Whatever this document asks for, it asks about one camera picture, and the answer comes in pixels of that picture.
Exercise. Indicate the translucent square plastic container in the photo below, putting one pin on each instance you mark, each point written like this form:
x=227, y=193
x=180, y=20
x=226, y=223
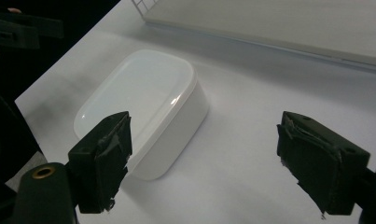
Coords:
x=145, y=93

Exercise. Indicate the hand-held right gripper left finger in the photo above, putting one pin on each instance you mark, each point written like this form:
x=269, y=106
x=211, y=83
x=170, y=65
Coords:
x=101, y=161

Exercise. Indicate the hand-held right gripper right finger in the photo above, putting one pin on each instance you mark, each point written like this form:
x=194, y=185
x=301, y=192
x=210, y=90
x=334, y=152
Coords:
x=322, y=165

